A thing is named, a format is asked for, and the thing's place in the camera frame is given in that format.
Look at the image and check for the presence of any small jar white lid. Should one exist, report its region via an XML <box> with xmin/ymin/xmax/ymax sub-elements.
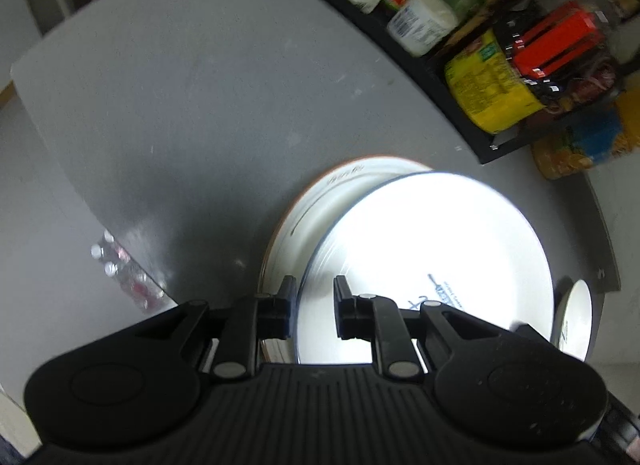
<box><xmin>387</xmin><ymin>0</ymin><xmax>458</xmax><ymax>57</ymax></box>

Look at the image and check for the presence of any white plate orange rim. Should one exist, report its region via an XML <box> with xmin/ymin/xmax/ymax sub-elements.
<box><xmin>257</xmin><ymin>155</ymin><xmax>436</xmax><ymax>363</ymax></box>

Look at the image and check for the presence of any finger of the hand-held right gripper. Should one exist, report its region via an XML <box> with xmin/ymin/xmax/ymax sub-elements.
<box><xmin>595</xmin><ymin>392</ymin><xmax>640</xmax><ymax>465</ymax></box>

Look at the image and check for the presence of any orange juice bottle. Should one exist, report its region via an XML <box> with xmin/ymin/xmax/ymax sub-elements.
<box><xmin>531</xmin><ymin>90</ymin><xmax>640</xmax><ymax>181</ymax></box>

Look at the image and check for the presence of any white plate blue print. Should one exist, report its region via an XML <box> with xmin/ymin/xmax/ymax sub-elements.
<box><xmin>296</xmin><ymin>172</ymin><xmax>556</xmax><ymax>366</ymax></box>

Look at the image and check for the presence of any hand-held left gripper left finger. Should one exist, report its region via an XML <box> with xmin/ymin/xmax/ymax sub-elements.
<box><xmin>134</xmin><ymin>274</ymin><xmax>298</xmax><ymax>381</ymax></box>

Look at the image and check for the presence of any black metal shelf rack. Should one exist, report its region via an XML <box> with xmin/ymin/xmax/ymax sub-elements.
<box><xmin>265</xmin><ymin>0</ymin><xmax>640</xmax><ymax>166</ymax></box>

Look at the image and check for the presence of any yellow tin can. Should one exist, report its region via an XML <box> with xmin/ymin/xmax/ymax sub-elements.
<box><xmin>444</xmin><ymin>28</ymin><xmax>546</xmax><ymax>133</ymax></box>

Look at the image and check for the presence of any pack of water bottles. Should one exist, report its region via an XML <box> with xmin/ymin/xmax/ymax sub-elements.
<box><xmin>90</xmin><ymin>230</ymin><xmax>168</xmax><ymax>313</ymax></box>

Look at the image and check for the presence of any small white plate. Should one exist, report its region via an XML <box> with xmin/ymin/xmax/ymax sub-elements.
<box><xmin>550</xmin><ymin>279</ymin><xmax>593</xmax><ymax>361</ymax></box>

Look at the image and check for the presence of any red box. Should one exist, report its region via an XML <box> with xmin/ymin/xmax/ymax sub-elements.
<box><xmin>492</xmin><ymin>0</ymin><xmax>626</xmax><ymax>106</ymax></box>

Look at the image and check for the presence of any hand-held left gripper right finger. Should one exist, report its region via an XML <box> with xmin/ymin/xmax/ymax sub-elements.
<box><xmin>332</xmin><ymin>275</ymin><xmax>507</xmax><ymax>381</ymax></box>

